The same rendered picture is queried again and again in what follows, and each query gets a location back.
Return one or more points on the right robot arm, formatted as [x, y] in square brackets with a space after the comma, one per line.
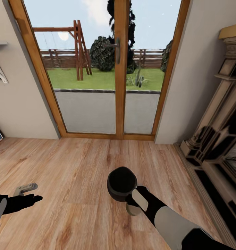
[178, 232]

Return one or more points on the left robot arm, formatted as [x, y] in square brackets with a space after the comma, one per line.
[19, 201]

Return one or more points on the wood fireplace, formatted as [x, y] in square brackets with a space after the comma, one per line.
[209, 156]

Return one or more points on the pillar candle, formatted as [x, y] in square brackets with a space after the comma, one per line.
[132, 210]

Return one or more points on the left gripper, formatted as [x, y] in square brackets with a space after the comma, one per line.
[25, 201]

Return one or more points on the cauldron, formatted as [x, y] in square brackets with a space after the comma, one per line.
[120, 183]

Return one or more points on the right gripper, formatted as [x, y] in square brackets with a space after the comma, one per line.
[130, 200]

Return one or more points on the door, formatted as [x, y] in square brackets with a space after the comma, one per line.
[104, 65]

